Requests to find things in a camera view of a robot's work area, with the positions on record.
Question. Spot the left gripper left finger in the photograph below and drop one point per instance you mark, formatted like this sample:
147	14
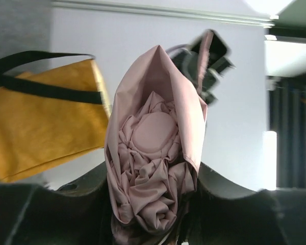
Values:
77	213

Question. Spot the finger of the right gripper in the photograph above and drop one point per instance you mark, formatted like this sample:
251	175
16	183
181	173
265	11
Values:
209	66

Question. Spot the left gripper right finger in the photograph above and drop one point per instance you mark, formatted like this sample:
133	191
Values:
223	212

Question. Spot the pink folding umbrella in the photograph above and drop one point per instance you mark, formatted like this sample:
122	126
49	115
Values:
153	146

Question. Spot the orange canvas tote bag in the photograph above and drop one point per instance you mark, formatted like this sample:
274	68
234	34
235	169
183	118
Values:
49	118

